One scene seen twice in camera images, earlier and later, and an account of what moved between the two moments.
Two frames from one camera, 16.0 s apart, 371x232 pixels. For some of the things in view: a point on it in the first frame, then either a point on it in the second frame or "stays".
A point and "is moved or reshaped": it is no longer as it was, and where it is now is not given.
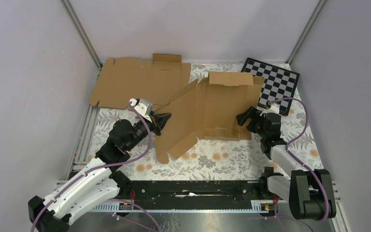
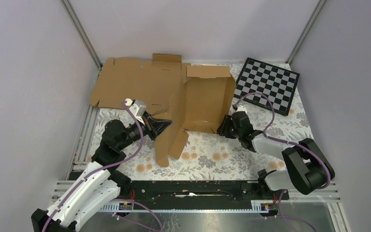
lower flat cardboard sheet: (156, 80) stays
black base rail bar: (194, 191) stays
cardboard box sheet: (209, 110) is moved or reshaped
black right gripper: (252, 113) -> (223, 129)
